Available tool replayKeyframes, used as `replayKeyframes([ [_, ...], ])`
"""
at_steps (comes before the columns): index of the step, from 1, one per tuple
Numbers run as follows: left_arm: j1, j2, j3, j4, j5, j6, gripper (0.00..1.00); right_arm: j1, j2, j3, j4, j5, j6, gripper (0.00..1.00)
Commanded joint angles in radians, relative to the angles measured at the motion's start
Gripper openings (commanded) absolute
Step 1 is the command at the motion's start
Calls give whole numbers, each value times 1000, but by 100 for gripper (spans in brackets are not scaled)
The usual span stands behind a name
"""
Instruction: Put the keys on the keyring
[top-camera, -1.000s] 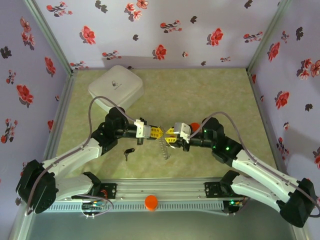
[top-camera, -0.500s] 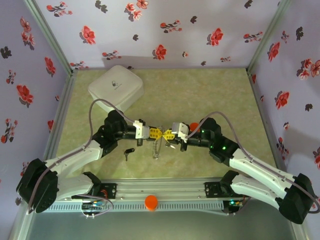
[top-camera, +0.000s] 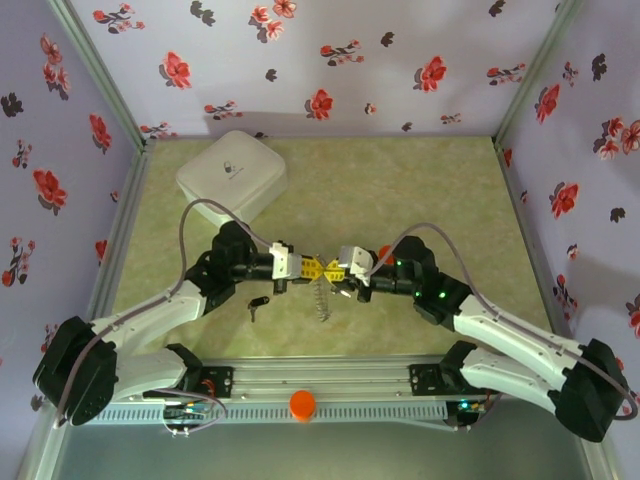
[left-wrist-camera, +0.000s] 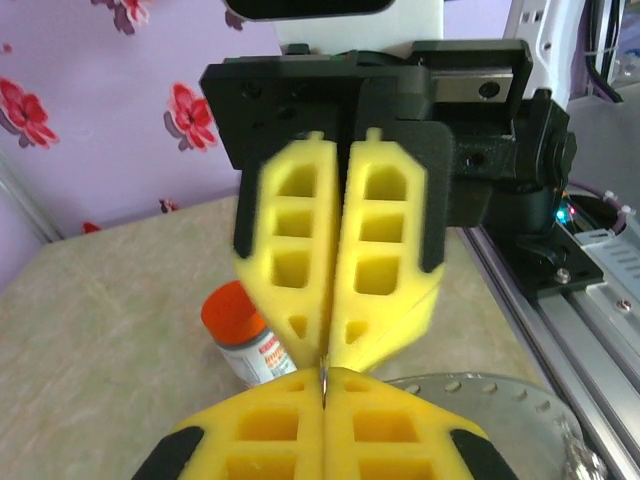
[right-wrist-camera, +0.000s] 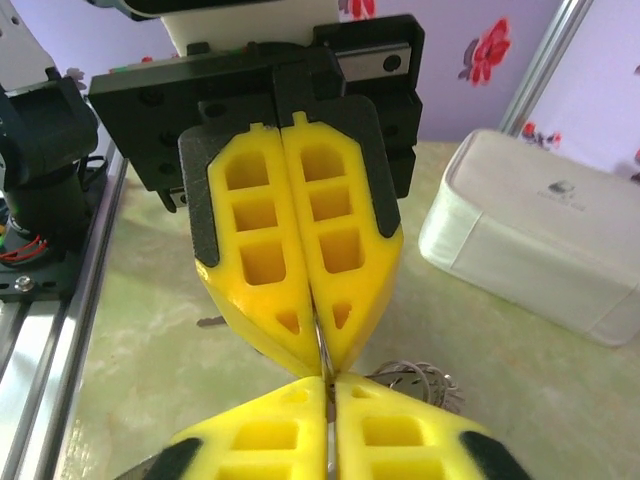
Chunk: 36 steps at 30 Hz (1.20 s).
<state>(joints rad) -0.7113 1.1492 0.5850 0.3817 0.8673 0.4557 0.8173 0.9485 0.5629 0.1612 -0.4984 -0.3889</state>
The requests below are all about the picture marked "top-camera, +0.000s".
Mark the clear plastic test tube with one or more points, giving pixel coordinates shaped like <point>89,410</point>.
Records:
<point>323,305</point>

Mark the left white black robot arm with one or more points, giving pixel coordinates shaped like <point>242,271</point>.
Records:
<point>150,315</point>

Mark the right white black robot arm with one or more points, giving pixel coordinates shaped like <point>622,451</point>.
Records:
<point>515,330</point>

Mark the white medicine box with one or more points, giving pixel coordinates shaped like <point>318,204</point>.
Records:
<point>235,175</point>

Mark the orange round cap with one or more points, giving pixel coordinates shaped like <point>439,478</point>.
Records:
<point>302,404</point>

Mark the small circuit board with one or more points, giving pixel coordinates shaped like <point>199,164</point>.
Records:
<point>186,413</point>
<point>467,406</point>

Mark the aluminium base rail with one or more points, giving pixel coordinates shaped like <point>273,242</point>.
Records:
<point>320,375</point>

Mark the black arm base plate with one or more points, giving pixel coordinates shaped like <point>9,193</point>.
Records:
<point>425,380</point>
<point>220,382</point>

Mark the aluminium floor rail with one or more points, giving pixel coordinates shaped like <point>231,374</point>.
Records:
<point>125,235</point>
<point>535,240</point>

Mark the aluminium frame post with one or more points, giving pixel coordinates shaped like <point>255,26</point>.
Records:
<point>102,75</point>
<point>537,70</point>
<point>37,460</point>
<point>597,460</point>

